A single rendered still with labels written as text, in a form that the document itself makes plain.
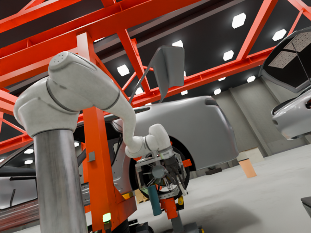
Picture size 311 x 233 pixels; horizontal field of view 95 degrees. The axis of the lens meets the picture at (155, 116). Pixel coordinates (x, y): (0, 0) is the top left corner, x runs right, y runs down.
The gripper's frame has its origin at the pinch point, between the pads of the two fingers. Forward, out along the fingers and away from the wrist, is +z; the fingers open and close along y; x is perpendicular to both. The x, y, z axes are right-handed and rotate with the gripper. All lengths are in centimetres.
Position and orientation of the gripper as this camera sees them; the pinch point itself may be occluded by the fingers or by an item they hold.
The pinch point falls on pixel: (182, 188)
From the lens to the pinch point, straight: 96.5
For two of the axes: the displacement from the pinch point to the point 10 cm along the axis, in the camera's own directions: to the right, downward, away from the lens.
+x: 1.2, 0.4, 9.9
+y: 9.1, -4.1, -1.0
